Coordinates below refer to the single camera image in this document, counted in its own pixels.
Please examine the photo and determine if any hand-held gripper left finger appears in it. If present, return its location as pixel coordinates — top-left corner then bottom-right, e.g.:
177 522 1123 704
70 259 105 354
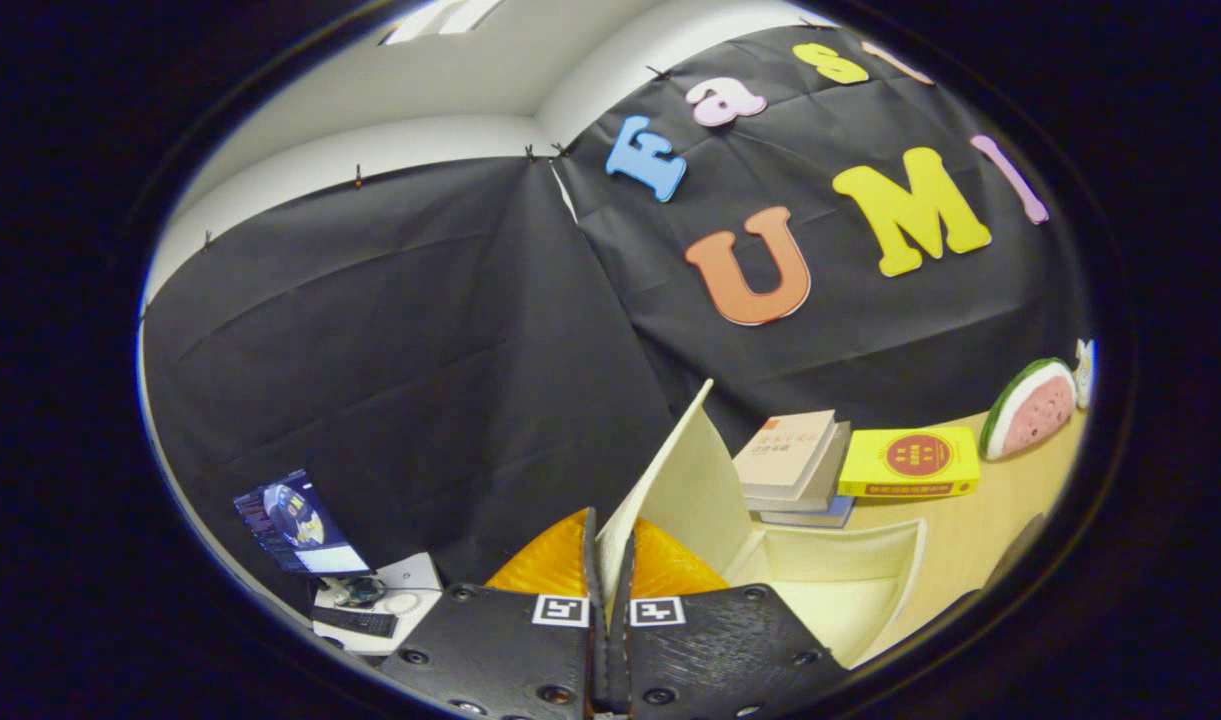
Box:
380 507 606 720

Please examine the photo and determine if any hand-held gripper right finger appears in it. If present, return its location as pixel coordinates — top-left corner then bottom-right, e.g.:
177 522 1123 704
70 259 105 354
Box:
607 517 851 720

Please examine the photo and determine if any cream plastic storage box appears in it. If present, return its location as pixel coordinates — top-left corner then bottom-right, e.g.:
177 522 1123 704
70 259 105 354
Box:
595 380 926 669

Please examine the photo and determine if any open laptop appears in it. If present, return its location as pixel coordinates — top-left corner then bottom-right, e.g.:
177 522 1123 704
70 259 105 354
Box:
233 468 373 576

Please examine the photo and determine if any yellow box with red label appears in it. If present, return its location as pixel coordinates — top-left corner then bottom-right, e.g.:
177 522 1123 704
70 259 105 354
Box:
838 427 981 499

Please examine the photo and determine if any black keyboard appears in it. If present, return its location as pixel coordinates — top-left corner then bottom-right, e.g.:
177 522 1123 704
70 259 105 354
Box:
315 605 399 639

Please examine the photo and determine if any grey book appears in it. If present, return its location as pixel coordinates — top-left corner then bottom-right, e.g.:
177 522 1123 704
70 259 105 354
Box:
745 420 853 514

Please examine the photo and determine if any black backdrop cloth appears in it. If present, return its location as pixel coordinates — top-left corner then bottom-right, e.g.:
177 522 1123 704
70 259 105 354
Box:
140 25 1091 601

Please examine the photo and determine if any watermelon slice plush toy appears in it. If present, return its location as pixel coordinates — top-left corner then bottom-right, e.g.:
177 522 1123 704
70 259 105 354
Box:
978 358 1079 461

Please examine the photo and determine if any long ceiling light panel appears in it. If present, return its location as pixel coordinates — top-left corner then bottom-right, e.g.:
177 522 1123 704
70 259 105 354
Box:
385 0 506 46

